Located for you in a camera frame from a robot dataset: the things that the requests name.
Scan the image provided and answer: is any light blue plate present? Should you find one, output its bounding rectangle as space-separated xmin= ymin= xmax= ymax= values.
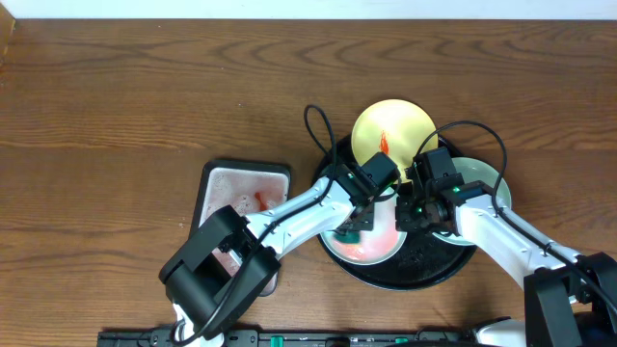
xmin=320 ymin=196 xmax=407 ymax=266
xmin=433 ymin=157 xmax=512 ymax=247

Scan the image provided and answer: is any green yellow sponge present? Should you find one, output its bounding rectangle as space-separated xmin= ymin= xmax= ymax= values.
xmin=334 ymin=231 xmax=361 ymax=244

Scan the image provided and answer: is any light blue plate front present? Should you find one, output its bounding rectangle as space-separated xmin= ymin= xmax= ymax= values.
xmin=320 ymin=196 xmax=407 ymax=266

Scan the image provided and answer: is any yellow plate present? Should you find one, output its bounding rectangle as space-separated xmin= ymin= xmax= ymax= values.
xmin=351 ymin=99 xmax=436 ymax=183

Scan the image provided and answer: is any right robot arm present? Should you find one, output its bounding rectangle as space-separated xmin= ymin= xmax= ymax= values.
xmin=396 ymin=147 xmax=616 ymax=347

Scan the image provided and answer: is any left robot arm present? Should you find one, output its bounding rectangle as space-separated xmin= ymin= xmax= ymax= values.
xmin=159 ymin=152 xmax=399 ymax=346

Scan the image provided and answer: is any round black tray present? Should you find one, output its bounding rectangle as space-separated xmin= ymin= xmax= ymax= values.
xmin=313 ymin=134 xmax=478 ymax=291

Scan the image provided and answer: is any right black cable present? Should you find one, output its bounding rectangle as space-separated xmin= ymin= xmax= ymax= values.
xmin=414 ymin=120 xmax=617 ymax=319

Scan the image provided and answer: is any black cable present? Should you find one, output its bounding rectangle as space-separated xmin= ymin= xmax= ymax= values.
xmin=414 ymin=120 xmax=617 ymax=319
xmin=168 ymin=104 xmax=338 ymax=347

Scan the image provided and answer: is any left black cable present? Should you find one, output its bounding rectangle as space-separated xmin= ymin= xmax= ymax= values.
xmin=168 ymin=104 xmax=338 ymax=347

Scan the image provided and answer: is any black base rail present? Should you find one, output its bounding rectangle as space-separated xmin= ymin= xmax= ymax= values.
xmin=96 ymin=327 xmax=479 ymax=347

